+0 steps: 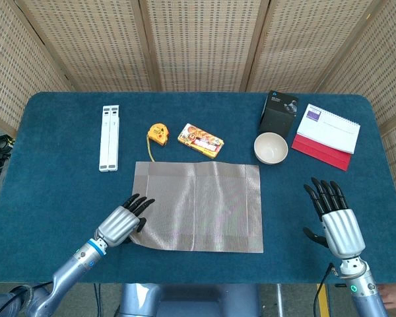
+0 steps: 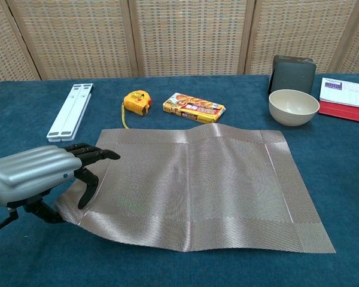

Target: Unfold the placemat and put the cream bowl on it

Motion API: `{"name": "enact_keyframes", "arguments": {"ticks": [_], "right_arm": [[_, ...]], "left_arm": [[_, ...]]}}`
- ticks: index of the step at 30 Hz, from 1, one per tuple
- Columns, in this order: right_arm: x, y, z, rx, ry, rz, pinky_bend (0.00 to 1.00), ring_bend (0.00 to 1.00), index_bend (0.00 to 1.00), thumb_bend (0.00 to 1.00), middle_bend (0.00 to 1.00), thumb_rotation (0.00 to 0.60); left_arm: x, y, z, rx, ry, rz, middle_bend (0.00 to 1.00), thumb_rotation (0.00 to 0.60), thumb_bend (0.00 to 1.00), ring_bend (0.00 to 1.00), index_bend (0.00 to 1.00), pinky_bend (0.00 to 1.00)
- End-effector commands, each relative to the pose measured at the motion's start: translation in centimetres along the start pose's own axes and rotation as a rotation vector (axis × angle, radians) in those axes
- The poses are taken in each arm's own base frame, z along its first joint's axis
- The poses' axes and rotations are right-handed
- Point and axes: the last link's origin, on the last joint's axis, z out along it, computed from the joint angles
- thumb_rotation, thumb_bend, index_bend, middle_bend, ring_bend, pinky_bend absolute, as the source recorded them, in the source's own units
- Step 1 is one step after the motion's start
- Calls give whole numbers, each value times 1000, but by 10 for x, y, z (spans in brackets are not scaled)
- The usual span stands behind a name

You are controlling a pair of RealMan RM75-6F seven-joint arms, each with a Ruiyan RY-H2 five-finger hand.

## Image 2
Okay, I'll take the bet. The blue felt table cover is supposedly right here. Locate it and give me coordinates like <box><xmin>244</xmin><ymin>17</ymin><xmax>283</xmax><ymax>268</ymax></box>
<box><xmin>0</xmin><ymin>73</ymin><xmax>359</xmax><ymax>287</ymax></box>

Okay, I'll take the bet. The yellow tape measure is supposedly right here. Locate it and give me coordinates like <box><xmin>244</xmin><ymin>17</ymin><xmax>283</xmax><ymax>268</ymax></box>
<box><xmin>121</xmin><ymin>91</ymin><xmax>154</xmax><ymax>130</ymax></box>

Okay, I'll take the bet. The black cube box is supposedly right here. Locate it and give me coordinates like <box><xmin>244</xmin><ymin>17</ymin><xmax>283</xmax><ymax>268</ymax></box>
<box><xmin>267</xmin><ymin>54</ymin><xmax>318</xmax><ymax>96</ymax></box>

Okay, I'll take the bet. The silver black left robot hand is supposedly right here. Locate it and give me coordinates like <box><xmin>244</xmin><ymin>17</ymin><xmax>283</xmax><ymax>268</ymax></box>
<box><xmin>0</xmin><ymin>142</ymin><xmax>121</xmax><ymax>225</ymax></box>

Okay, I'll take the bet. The grey woven placemat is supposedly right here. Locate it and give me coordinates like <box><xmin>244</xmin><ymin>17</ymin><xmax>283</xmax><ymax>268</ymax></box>
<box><xmin>53</xmin><ymin>123</ymin><xmax>337</xmax><ymax>254</ymax></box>

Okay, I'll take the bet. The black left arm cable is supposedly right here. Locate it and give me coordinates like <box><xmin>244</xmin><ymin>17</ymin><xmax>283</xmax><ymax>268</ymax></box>
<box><xmin>0</xmin><ymin>209</ymin><xmax>19</xmax><ymax>236</ymax></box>

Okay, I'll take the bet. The beige bowl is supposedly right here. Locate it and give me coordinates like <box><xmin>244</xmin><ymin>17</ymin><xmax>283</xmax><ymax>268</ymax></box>
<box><xmin>268</xmin><ymin>88</ymin><xmax>321</xmax><ymax>127</ymax></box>

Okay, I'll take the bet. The woven wooden folding screen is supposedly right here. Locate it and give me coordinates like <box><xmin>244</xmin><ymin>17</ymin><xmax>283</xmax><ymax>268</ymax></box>
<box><xmin>0</xmin><ymin>0</ymin><xmax>359</xmax><ymax>87</ymax></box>

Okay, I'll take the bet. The white folding laptop stand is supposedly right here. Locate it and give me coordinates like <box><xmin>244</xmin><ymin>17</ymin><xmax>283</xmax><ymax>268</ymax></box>
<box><xmin>46</xmin><ymin>83</ymin><xmax>95</xmax><ymax>143</ymax></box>

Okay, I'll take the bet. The yellow food package box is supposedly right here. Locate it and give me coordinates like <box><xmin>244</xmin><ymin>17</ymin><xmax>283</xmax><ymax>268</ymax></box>
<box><xmin>162</xmin><ymin>92</ymin><xmax>227</xmax><ymax>124</ymax></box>

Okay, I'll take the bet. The white and red desk calendar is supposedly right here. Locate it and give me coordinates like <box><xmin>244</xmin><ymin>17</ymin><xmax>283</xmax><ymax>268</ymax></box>
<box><xmin>318</xmin><ymin>77</ymin><xmax>359</xmax><ymax>125</ymax></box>

